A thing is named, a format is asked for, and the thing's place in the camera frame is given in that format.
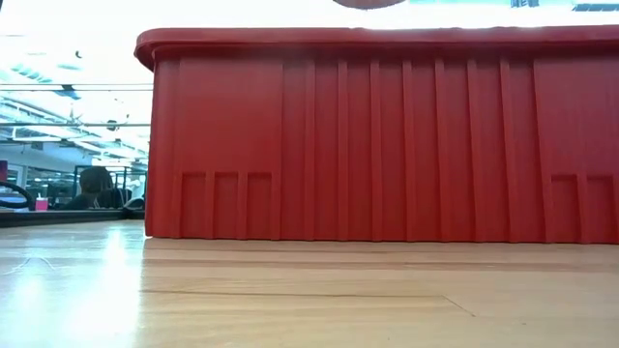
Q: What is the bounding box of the red plastic storage bin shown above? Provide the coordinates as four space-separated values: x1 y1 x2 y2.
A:
133 24 619 246

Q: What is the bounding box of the person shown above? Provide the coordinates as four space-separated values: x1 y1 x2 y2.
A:
65 165 134 212

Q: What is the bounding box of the black curved bar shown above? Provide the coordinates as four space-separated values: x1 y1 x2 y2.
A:
0 180 36 211

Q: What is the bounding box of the black aluminium table frame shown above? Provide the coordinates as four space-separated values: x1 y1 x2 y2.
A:
0 208 147 228

